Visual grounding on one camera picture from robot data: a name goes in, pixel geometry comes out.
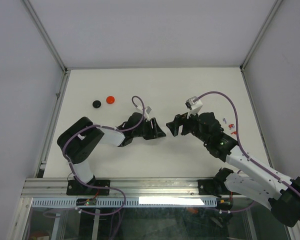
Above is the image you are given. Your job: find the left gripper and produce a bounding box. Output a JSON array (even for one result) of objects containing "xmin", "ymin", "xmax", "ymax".
[{"xmin": 132, "ymin": 118, "xmax": 165, "ymax": 141}]

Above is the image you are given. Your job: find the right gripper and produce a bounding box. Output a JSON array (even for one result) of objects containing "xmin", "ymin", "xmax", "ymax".
[{"xmin": 166, "ymin": 107, "xmax": 210, "ymax": 145}]

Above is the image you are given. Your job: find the red earbud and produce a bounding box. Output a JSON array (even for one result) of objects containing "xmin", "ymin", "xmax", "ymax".
[{"xmin": 228, "ymin": 124, "xmax": 237, "ymax": 135}]

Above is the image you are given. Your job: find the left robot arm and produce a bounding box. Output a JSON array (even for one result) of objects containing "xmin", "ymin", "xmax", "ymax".
[{"xmin": 57, "ymin": 112, "xmax": 167, "ymax": 195}]

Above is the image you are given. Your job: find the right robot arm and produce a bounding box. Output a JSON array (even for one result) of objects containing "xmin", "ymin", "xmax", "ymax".
[{"xmin": 166, "ymin": 112, "xmax": 300, "ymax": 228}]

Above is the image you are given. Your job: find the red earbud case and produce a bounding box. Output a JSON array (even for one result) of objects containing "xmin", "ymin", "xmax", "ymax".
[{"xmin": 106, "ymin": 95, "xmax": 116, "ymax": 105}]

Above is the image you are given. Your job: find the black earbud case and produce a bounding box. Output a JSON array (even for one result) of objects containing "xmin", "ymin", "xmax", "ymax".
[{"xmin": 92, "ymin": 100, "xmax": 102, "ymax": 109}]

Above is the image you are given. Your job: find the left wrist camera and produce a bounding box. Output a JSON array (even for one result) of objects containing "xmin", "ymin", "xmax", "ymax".
[{"xmin": 136, "ymin": 105, "xmax": 152, "ymax": 121}]

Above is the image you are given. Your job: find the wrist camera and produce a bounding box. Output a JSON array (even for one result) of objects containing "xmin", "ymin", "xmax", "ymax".
[
  {"xmin": 185, "ymin": 96, "xmax": 203, "ymax": 119},
  {"xmin": 136, "ymin": 105, "xmax": 152, "ymax": 121}
]

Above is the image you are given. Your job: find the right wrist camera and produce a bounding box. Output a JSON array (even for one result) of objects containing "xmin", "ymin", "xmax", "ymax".
[{"xmin": 185, "ymin": 96, "xmax": 203, "ymax": 119}]

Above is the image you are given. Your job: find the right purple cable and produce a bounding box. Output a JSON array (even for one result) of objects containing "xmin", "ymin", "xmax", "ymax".
[{"xmin": 193, "ymin": 90, "xmax": 300, "ymax": 223}]

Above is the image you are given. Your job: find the purple cable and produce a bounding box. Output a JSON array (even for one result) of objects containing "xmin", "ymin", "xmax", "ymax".
[
  {"xmin": 193, "ymin": 90, "xmax": 300, "ymax": 223},
  {"xmin": 62, "ymin": 95, "xmax": 127, "ymax": 240}
]

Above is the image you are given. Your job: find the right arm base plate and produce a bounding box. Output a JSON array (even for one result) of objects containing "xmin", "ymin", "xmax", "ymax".
[{"xmin": 197, "ymin": 178, "xmax": 223, "ymax": 197}]

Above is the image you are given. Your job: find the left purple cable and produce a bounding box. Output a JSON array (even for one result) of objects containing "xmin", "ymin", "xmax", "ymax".
[{"xmin": 62, "ymin": 95, "xmax": 127, "ymax": 240}]

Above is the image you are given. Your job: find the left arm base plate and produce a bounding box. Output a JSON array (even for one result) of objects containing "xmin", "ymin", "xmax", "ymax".
[{"xmin": 66, "ymin": 179, "xmax": 111, "ymax": 197}]

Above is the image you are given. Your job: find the aluminium mounting rail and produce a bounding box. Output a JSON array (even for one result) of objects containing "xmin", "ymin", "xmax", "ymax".
[{"xmin": 21, "ymin": 176, "xmax": 248, "ymax": 200}]

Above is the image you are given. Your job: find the slotted cable duct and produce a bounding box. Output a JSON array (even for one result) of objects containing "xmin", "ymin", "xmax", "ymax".
[{"xmin": 32, "ymin": 196, "xmax": 217, "ymax": 209}]

